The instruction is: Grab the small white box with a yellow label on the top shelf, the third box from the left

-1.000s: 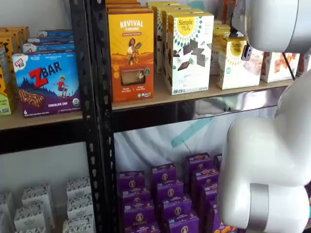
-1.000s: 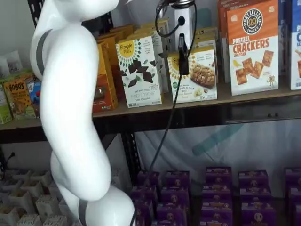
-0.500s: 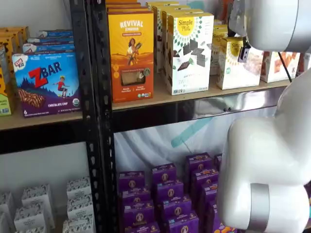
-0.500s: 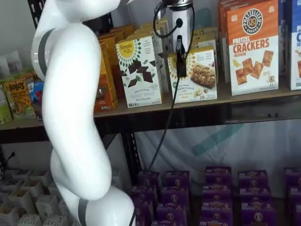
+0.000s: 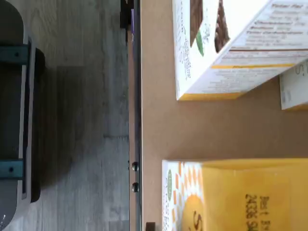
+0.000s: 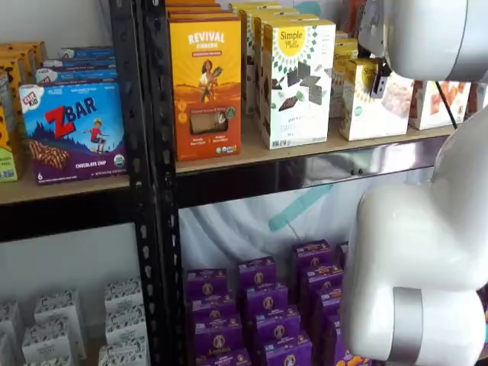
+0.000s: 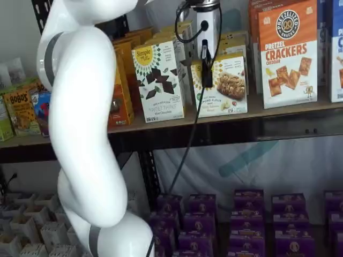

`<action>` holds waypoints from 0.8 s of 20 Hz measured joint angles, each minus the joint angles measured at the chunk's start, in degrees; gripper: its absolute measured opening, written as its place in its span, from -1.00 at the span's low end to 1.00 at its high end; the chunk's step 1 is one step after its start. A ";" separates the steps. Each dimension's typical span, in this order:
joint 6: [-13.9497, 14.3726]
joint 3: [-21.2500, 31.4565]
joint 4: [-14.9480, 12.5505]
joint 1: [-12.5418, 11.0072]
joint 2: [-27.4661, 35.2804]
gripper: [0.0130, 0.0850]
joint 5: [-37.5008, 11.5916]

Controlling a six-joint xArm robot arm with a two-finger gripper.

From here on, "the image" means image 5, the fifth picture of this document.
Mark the grey robot cart platform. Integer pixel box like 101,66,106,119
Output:
0,0,47,231

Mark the teal metal bracket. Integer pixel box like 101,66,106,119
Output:
0,44,30,66
0,159,25,180

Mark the dark metal shelf rail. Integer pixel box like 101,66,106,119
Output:
128,0,143,231

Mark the white box with yellow trim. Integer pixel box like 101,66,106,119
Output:
172,0,308,102

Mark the yellow and white box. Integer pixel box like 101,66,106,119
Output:
161,158,308,231

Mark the small white box yellow edge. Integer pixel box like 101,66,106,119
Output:
278,58,308,111

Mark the brown upper shelf board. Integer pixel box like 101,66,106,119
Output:
140,0,308,231

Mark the black shelf upright post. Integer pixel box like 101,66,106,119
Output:
119,0,135,31

